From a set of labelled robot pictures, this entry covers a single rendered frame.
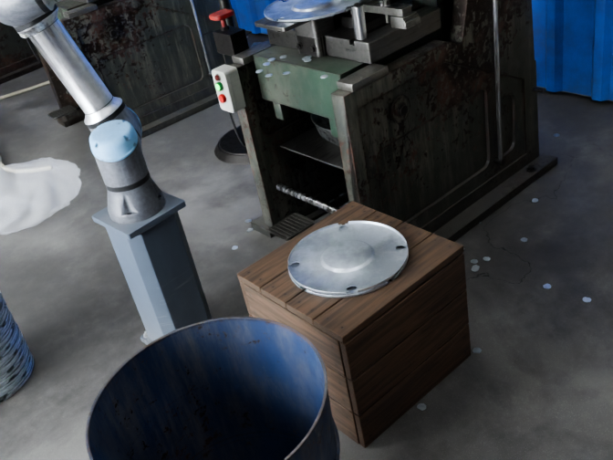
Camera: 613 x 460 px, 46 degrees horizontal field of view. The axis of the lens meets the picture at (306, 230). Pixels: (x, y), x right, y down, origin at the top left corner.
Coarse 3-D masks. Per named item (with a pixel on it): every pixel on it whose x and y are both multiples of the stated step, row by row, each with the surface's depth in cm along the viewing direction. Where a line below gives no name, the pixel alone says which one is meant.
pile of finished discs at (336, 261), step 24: (312, 240) 179; (336, 240) 177; (360, 240) 175; (384, 240) 174; (288, 264) 172; (312, 264) 171; (336, 264) 168; (360, 264) 166; (384, 264) 166; (312, 288) 162; (336, 288) 161; (360, 288) 160
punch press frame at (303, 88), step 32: (416, 0) 214; (448, 0) 215; (448, 32) 219; (256, 64) 220; (288, 64) 207; (320, 64) 202; (352, 64) 197; (384, 64) 202; (288, 96) 215; (320, 96) 203; (288, 192) 240
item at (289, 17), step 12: (276, 0) 212; (300, 0) 210; (312, 0) 205; (324, 0) 203; (336, 0) 203; (348, 0) 201; (360, 0) 197; (264, 12) 204; (276, 12) 204; (288, 12) 202; (300, 12) 200; (312, 12) 198; (324, 12) 196; (336, 12) 192
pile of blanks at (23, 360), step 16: (0, 304) 201; (0, 320) 200; (0, 336) 199; (16, 336) 208; (0, 352) 200; (16, 352) 207; (0, 368) 201; (16, 368) 207; (32, 368) 213; (0, 384) 201; (16, 384) 206; (0, 400) 203
